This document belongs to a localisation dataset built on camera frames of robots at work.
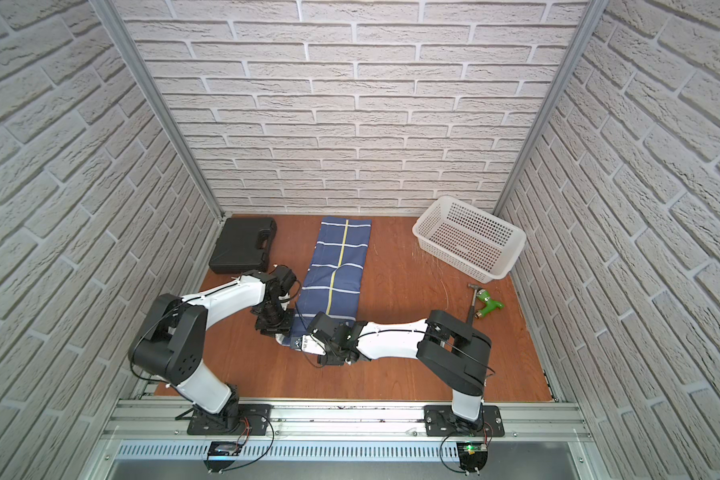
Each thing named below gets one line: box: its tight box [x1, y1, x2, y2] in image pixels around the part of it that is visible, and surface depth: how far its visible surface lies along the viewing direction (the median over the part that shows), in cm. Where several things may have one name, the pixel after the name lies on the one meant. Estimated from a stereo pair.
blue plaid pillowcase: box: [276, 217, 373, 351], surface depth 105 cm
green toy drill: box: [474, 289, 505, 319], surface depth 96 cm
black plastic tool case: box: [208, 217, 277, 275], surface depth 105 cm
